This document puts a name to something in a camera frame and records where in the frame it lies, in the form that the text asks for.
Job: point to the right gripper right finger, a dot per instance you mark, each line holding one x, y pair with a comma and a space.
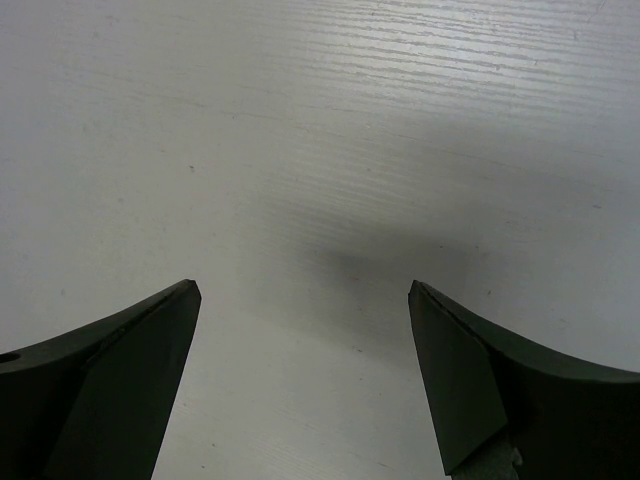
505, 407

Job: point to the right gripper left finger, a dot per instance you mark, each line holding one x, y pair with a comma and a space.
95, 402

